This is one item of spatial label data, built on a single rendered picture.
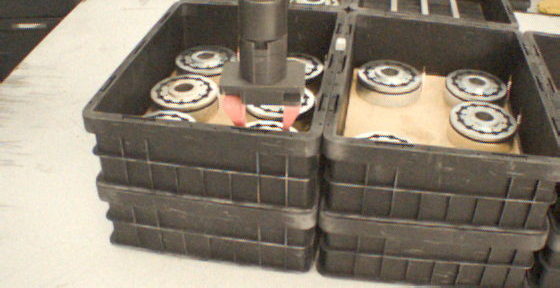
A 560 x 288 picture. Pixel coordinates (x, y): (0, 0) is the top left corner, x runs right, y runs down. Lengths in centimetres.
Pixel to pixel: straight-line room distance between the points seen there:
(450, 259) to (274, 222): 23
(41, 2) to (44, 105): 118
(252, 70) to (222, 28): 36
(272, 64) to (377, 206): 21
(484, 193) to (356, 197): 16
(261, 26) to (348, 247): 30
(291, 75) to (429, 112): 29
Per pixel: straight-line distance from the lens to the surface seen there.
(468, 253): 81
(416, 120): 94
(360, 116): 93
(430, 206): 75
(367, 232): 77
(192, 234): 84
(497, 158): 70
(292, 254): 82
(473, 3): 145
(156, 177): 79
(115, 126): 76
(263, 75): 73
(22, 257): 94
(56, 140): 117
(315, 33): 105
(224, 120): 92
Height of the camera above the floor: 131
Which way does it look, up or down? 33 degrees down
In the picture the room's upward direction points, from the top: straight up
